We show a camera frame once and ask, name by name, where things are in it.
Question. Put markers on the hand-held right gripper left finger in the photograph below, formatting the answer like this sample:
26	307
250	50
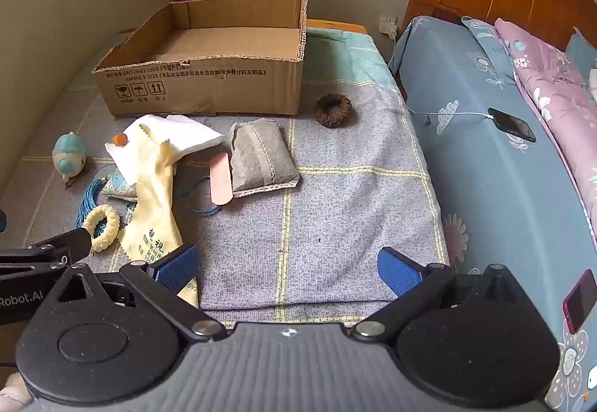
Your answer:
179	265

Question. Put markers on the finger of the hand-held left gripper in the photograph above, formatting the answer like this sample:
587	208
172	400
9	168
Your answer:
65	244
2	221

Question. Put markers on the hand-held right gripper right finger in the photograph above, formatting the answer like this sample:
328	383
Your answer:
396	270

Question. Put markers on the yellow lens cloth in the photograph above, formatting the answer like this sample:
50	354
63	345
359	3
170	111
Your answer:
156	207

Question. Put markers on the blue round plush toy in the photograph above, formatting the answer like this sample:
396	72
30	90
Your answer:
67	158

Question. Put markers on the grey fabric sachet pouch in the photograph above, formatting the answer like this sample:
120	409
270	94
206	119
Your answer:
261	155

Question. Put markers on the brown hair scrunchie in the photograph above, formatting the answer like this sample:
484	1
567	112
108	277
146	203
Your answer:
322	111

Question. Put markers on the cardboard box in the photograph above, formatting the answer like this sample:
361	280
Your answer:
210	81

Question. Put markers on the blue tassel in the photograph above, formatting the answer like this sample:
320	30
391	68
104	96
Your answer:
88	202

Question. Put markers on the patterned fabric sachet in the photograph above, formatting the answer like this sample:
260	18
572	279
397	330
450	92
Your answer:
116	188

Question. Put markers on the grey plaid blanket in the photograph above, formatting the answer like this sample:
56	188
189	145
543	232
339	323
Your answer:
350	207

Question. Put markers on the pink nail file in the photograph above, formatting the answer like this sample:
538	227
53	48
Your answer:
220	179

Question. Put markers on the blue floral bedsheet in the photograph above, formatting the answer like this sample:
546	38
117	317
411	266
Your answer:
475	188

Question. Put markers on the white folded cloth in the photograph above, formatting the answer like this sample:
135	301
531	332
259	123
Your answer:
196	134

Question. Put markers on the black smartphone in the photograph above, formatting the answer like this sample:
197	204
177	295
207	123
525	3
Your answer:
513	125

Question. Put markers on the red smartphone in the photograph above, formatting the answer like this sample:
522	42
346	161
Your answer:
580	300

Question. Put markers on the pink floral pillow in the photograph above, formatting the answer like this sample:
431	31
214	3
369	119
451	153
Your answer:
550	85

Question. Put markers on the blue floral pillow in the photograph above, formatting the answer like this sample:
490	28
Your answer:
489	48

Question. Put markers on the white wall charger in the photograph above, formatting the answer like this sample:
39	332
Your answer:
387	25

